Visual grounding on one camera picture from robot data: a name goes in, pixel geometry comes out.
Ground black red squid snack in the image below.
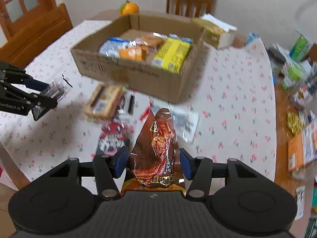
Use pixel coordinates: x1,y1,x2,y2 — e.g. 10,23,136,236
96,121,134,156

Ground brown orange snack packet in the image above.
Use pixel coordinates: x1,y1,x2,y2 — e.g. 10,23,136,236
121,108,186,195

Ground white red snack packet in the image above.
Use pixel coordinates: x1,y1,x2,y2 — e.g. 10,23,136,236
171,107,199,143

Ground wafer biscuit pack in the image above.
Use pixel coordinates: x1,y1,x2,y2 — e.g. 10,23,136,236
83,84,124,120

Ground small black red snack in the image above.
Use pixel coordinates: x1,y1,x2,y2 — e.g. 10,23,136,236
118,94,135,115

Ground white blue foil pouch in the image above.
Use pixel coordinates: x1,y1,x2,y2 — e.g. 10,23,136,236
98,37,130,58

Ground orange snack packets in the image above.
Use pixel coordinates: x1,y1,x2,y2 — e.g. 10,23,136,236
118,46,146,61

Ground yellow blue snack bag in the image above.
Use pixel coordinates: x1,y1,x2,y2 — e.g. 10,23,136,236
151,34,193,74

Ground dark blue clear snack pack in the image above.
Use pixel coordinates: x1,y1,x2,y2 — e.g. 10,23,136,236
32,75,73,121

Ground round pastry pink pack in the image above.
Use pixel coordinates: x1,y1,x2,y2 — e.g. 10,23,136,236
140,34,164,48

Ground wooden chair at left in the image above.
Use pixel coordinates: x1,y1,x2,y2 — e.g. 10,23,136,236
1,3,73,69

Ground cherry print tablecloth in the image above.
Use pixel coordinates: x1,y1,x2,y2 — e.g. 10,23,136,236
0,19,278,194

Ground wooden door with window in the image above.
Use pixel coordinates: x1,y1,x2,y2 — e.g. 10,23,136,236
1,0,56,40

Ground cardboard box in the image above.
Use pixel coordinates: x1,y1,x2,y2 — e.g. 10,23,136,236
70,13,205,103

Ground small white card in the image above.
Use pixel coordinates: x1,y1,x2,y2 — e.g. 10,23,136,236
295,185,306,220

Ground orange with leaf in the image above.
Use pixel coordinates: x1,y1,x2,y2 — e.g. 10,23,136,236
119,0,139,16

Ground clear jar with sachets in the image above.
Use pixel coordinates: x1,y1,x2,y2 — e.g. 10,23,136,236
289,61,316,111

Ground green lid jar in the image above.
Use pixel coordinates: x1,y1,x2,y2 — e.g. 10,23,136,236
281,67,302,91

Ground black lid jar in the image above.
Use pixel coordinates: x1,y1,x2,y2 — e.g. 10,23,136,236
267,47,286,76

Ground gold tissue box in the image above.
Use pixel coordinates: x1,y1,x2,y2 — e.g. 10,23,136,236
191,13,237,49

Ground light blue box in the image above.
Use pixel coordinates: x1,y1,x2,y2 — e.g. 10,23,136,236
245,32,260,45

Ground green white carton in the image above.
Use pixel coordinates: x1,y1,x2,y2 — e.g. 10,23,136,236
289,34,312,62

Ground gold chain trinket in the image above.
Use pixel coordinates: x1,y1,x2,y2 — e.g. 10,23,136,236
287,111,306,135

